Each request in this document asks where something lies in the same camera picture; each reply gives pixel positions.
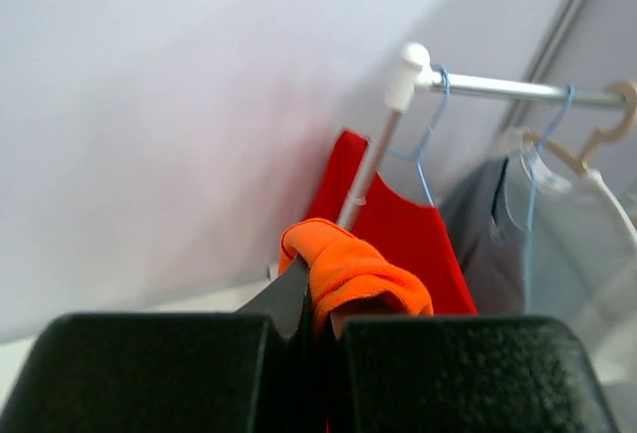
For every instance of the red t shirt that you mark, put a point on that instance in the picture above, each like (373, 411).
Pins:
(408, 235)

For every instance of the white t shirt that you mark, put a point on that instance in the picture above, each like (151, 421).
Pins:
(579, 246)

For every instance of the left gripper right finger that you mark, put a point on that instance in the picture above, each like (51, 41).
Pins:
(339, 316)

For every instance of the orange t shirt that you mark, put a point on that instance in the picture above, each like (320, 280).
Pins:
(345, 269)

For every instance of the metal clothes rack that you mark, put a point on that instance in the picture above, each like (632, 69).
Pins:
(416, 74)

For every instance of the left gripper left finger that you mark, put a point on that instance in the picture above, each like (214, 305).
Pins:
(286, 301)

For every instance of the wooden hanger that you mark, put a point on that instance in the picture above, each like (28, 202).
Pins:
(579, 163)

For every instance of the blue grey t shirt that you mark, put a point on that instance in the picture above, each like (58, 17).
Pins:
(486, 241)

